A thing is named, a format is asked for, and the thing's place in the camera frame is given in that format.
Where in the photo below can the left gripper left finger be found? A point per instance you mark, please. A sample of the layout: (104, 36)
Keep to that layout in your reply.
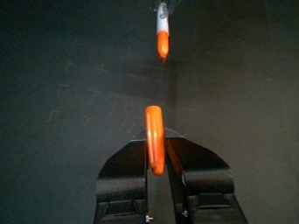
(123, 180)

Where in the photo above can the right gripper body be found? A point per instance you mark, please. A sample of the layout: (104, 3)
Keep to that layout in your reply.
(165, 3)

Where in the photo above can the grey marker pen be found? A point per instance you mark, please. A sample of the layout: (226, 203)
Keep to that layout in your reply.
(163, 32)

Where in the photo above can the orange pen cap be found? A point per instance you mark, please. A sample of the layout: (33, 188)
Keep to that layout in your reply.
(155, 137)

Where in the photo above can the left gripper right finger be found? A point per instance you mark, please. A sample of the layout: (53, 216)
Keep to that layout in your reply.
(206, 180)

